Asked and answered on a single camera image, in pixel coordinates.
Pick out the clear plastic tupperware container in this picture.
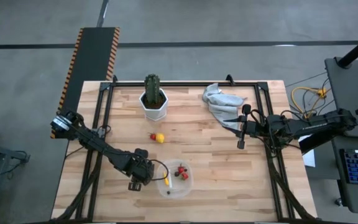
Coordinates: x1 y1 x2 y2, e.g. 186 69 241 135
155 159 195 200

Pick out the green cucumber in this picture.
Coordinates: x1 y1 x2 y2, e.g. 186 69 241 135
144 73 162 106

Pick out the yellow power cable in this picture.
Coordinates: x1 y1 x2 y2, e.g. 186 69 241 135
291 86 328 119

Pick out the gray cloth towel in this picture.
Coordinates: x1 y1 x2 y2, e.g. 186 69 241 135
201 82 247 131

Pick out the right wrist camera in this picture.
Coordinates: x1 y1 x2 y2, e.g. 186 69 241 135
247 121 262 137

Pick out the white paper sheet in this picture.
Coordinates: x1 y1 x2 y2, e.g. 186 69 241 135
301 134 316 168

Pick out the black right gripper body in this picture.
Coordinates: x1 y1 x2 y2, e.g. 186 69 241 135
237 104 262 149

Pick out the black aluminium rig frame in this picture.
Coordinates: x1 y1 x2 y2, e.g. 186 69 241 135
50 74 321 224

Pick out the black mat with striped edges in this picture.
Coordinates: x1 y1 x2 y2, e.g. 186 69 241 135
50 27 121 139

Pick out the black pole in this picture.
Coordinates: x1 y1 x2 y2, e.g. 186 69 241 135
336 28 358 68

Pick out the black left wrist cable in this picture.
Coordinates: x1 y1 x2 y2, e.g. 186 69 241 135
147 159 170 182

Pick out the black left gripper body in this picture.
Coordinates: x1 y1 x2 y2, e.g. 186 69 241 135
126 148 150 192

